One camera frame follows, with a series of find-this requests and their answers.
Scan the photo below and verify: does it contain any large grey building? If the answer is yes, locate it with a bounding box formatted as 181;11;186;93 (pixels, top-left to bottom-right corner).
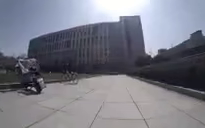
27;15;147;74

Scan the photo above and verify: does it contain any bicycle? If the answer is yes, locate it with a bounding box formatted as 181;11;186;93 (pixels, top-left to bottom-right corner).
61;70;80;85

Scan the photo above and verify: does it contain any person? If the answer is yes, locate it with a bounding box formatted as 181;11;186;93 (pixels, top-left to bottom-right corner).
62;62;73;78

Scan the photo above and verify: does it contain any grey paved plaza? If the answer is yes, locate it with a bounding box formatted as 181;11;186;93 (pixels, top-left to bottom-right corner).
0;74;205;128

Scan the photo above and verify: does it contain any covered parked scooter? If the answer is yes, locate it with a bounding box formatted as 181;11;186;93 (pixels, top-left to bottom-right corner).
14;57;47;95

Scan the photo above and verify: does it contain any dark hedge slope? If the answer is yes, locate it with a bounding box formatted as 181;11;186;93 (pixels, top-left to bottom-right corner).
131;49;205;93

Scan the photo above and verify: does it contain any grey kerb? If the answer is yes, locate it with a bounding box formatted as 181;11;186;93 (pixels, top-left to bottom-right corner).
128;75;205;104

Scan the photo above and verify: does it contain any dark building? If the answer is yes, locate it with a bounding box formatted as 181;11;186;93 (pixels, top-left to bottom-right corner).
157;29;205;60

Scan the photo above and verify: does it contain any grass strip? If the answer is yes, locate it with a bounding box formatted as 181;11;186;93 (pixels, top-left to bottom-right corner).
0;70;91;85

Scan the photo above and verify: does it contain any dark kerb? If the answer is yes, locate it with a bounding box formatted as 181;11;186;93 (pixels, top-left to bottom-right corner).
0;77;78;92

